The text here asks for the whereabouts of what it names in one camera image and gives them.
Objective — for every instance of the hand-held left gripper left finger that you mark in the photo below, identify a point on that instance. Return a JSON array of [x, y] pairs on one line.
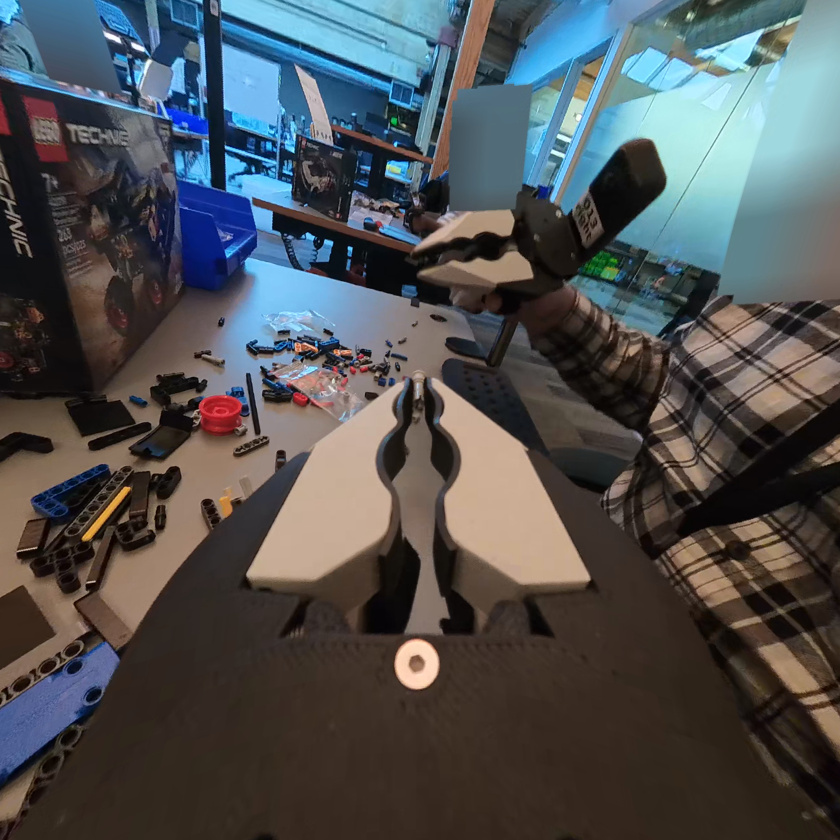
[[315, 525]]

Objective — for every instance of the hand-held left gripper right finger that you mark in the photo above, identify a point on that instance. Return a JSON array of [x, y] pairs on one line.
[[512, 525]]

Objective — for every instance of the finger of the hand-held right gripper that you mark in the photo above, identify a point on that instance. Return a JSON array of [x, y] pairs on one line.
[[472, 229], [485, 272]]

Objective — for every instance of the person's right hand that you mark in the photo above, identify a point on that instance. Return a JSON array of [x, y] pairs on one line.
[[551, 308]]

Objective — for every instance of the shelf with green packets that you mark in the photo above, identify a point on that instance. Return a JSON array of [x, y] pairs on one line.
[[598, 266]]

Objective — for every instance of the short grey toy beam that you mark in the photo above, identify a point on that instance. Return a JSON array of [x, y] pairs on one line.
[[250, 446]]

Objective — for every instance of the short black toy beam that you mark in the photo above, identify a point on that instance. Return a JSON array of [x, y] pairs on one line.
[[211, 515]]

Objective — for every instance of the long dark toy axle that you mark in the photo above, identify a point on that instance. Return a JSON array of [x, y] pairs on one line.
[[253, 403]]

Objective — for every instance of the clear plastic parts bag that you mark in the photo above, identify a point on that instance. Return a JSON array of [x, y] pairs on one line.
[[321, 387], [295, 320]]

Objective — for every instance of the black and blue pin cluster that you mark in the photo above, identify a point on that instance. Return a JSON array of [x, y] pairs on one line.
[[275, 392]]

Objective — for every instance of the red and blue pin cluster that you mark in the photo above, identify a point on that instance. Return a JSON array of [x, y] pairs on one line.
[[380, 367]]

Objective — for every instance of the cluttered work table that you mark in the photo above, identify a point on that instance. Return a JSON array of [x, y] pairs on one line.
[[328, 226]]

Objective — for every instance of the red toy wheel hub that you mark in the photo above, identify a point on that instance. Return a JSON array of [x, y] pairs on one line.
[[220, 413]]

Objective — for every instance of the black toy car set box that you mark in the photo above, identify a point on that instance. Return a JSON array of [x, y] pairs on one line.
[[325, 177]]

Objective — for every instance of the black panel with tab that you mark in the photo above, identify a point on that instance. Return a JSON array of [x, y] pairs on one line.
[[161, 439]]

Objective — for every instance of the blue and black brick cluster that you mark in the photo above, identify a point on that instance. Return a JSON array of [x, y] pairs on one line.
[[295, 344]]

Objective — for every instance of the black connector cluster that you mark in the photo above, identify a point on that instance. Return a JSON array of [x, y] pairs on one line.
[[174, 387]]

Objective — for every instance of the yellow toy axle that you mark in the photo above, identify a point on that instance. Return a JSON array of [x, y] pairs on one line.
[[105, 515]]

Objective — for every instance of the black studded toy beam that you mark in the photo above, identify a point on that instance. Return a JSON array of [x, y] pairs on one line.
[[105, 620]]

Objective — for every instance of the black square toy panel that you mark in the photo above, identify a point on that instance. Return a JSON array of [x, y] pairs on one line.
[[102, 417]]

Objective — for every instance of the person's plaid shirt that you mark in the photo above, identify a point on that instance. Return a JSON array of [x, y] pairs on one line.
[[754, 558]]

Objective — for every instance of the blue angled toy beam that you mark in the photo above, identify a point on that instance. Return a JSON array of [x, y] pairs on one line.
[[65, 495]]

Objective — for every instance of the pile of black toy beams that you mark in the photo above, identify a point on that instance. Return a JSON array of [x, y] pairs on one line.
[[65, 558]]

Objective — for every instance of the blue storage bin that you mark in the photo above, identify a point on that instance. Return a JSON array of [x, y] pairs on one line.
[[210, 243]]

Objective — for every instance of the black metal pole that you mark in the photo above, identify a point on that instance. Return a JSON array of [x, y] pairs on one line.
[[214, 98]]

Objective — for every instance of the black angled toy beam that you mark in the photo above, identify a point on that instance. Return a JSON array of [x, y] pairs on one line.
[[26, 445]]

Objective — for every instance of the dark triangular toy panel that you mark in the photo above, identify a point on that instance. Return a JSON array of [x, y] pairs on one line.
[[19, 623]]

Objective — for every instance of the grey studded toy beam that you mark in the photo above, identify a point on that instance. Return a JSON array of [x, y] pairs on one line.
[[39, 673]]

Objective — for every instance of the blue flat toy panel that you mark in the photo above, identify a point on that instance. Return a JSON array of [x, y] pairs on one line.
[[46, 722]]

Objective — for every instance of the toy truck set box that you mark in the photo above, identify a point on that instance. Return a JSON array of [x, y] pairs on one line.
[[79, 229]]

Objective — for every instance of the black angled toy frame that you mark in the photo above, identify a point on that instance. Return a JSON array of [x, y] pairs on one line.
[[46, 768]]

